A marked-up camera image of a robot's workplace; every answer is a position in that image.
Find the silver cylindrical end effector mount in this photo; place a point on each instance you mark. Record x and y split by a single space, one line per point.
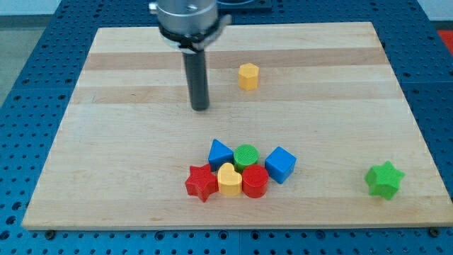
188 17

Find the blue cube block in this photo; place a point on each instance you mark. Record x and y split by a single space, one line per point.
280 164

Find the black cable tie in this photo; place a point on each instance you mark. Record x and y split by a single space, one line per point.
195 42

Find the blue triangle block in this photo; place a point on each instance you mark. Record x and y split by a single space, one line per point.
219 154

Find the red star block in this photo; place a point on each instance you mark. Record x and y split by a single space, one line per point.
201 182

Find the yellow hexagon block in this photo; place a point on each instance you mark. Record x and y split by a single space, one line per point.
248 76

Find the red cylinder block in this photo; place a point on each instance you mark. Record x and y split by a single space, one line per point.
255 181

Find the green star block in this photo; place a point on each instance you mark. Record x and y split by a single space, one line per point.
384 180

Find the green cylinder block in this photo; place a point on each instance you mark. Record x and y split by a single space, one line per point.
245 155

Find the yellow heart block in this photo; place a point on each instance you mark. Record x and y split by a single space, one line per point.
229 180

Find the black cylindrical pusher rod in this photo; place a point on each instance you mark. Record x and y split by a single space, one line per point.
196 76

